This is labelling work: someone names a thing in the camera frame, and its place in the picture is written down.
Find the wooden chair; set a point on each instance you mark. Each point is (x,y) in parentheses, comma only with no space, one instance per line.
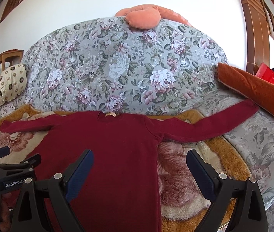
(9,56)

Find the cream dotted pillow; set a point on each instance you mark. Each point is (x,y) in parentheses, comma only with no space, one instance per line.
(13,81)

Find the red plastic bag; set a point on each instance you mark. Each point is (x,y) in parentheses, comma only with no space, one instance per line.
(265,73)

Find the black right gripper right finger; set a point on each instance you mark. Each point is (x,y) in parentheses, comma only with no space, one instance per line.
(249,210)

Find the wooden window frame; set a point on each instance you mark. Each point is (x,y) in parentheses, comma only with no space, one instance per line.
(259,20)

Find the orange plush floral blanket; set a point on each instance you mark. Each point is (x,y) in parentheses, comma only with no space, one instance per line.
(182,204)

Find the floral bed sheet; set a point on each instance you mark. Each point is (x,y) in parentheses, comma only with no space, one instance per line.
(254,141)

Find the person's left hand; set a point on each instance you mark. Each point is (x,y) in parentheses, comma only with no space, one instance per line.
(5,223)

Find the floral grey quilt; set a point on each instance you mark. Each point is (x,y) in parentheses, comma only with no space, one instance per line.
(105,65)

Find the orange corduroy cushion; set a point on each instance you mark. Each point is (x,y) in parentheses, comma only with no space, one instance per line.
(248,85)

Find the dark red long-sleeve shirt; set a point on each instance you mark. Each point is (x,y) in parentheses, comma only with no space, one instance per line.
(121,192)

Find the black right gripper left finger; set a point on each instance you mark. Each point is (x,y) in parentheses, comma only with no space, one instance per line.
(30,213)

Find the salmon pink pillow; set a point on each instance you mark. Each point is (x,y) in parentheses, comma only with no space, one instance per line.
(148,16)

